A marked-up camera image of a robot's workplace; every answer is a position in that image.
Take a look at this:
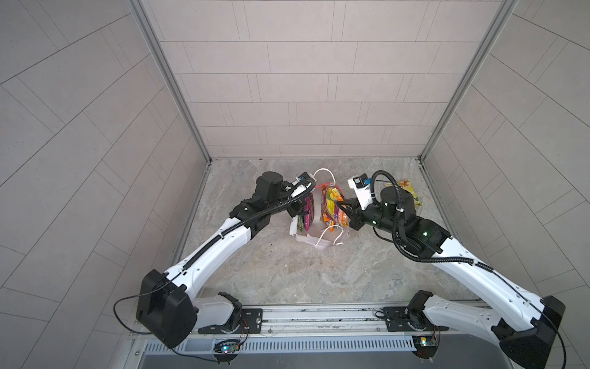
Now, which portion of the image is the purple pink candy packet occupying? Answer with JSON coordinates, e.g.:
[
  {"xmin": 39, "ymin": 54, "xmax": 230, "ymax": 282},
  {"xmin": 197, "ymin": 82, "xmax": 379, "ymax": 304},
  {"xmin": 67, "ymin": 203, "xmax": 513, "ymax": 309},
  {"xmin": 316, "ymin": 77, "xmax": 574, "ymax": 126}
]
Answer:
[{"xmin": 297, "ymin": 194, "xmax": 314, "ymax": 232}]

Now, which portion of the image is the red paper gift bag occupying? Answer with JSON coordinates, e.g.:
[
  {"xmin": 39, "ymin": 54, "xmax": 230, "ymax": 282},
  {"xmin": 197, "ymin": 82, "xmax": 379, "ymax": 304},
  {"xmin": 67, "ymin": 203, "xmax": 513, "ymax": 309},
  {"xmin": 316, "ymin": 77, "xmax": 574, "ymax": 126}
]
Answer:
[{"xmin": 289, "ymin": 168, "xmax": 350, "ymax": 250}]

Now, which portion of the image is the yellow snack packet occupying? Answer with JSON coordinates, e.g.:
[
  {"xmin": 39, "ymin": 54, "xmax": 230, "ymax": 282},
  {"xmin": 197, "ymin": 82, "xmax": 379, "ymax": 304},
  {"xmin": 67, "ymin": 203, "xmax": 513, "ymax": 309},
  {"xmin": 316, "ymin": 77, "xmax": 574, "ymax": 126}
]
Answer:
[{"xmin": 398, "ymin": 179, "xmax": 423, "ymax": 215}]

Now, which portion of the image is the orange Fox's candy packet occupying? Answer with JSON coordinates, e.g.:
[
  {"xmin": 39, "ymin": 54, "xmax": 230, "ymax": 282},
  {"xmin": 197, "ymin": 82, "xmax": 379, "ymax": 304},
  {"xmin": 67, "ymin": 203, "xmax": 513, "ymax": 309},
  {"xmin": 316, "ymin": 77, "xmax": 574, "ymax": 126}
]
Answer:
[{"xmin": 321, "ymin": 186, "xmax": 350, "ymax": 228}]

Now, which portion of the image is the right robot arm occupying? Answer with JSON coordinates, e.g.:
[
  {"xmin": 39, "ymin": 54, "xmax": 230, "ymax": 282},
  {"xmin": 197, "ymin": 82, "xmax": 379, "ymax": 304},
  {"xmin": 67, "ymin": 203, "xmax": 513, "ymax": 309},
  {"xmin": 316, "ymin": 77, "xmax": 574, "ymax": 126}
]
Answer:
[{"xmin": 337, "ymin": 170, "xmax": 565, "ymax": 368}]

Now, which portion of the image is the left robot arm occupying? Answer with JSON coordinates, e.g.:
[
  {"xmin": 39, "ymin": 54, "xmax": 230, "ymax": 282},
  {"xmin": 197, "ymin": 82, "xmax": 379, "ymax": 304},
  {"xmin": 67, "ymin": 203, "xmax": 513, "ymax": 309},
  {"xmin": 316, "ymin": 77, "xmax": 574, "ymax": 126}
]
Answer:
[{"xmin": 136, "ymin": 172, "xmax": 316, "ymax": 348}]

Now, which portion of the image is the right circuit board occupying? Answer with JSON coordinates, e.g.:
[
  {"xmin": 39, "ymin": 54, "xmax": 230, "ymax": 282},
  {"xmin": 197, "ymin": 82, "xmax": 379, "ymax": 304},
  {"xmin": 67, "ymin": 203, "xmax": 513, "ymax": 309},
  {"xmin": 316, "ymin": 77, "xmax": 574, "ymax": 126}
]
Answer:
[{"xmin": 412, "ymin": 335, "xmax": 439, "ymax": 360}]

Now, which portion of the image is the left green circuit board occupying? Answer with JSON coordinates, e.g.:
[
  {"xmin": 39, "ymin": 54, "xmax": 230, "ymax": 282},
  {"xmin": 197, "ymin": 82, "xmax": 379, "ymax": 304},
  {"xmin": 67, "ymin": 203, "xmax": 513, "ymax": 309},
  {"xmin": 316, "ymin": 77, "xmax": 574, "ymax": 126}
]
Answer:
[{"xmin": 213, "ymin": 339, "xmax": 241, "ymax": 355}]

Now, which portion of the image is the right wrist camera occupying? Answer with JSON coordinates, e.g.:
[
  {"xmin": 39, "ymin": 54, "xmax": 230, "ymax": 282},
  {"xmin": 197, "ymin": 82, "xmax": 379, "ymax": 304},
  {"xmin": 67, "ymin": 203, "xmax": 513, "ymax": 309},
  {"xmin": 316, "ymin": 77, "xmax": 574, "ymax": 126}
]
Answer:
[{"xmin": 347, "ymin": 173, "xmax": 373, "ymax": 211}]

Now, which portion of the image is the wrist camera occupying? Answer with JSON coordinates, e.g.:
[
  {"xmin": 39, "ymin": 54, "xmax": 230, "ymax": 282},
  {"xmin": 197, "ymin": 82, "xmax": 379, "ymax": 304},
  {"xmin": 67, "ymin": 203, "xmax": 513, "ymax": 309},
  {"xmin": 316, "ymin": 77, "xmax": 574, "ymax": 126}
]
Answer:
[
  {"xmin": 297, "ymin": 172, "xmax": 313, "ymax": 182},
  {"xmin": 347, "ymin": 173, "xmax": 373, "ymax": 211}
]

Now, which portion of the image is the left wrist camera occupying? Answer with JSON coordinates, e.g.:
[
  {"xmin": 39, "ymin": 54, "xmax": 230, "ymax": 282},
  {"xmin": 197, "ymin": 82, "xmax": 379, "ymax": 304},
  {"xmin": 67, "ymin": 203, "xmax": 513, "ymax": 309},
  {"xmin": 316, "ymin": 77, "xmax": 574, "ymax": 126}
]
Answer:
[{"xmin": 297, "ymin": 172, "xmax": 313, "ymax": 182}]

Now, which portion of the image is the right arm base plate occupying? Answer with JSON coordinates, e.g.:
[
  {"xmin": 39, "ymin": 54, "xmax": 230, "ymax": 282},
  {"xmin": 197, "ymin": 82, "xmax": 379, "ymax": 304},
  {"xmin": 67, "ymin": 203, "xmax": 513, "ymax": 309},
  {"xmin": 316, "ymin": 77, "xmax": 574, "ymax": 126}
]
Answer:
[{"xmin": 375, "ymin": 307, "xmax": 450, "ymax": 332}]

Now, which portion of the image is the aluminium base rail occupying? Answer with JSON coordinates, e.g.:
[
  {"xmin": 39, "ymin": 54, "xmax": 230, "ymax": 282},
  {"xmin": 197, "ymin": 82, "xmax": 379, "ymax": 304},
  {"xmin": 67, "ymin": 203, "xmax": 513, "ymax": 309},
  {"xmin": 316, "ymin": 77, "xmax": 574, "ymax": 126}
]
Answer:
[{"xmin": 128, "ymin": 301, "xmax": 515, "ymax": 340}]

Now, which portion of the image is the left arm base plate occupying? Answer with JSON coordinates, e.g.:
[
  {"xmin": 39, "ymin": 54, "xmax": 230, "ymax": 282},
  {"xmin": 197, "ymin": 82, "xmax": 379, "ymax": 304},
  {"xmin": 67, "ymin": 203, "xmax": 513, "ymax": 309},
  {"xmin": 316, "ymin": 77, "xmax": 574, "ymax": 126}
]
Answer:
[{"xmin": 198, "ymin": 308, "xmax": 263, "ymax": 335}]

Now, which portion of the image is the right aluminium corner post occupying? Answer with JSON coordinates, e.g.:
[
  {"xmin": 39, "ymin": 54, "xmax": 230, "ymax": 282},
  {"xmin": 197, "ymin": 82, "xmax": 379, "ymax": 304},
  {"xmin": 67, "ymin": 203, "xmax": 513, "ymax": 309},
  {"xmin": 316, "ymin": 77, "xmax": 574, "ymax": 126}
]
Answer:
[{"xmin": 418, "ymin": 0, "xmax": 519, "ymax": 164}]

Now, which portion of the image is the aluminium corner post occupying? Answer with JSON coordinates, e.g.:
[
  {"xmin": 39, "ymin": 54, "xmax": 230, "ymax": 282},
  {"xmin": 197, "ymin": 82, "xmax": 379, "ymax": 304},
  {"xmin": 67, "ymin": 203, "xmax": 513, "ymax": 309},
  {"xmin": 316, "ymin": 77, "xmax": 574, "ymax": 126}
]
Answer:
[
  {"xmin": 418, "ymin": 0, "xmax": 519, "ymax": 164},
  {"xmin": 128, "ymin": 0, "xmax": 213, "ymax": 165}
]

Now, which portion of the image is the left aluminium corner post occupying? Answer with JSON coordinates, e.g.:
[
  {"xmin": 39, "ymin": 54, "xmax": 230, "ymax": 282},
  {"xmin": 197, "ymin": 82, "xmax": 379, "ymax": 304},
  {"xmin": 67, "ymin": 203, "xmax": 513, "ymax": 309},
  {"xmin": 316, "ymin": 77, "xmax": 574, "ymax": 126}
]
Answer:
[{"xmin": 128, "ymin": 0, "xmax": 213, "ymax": 165}]

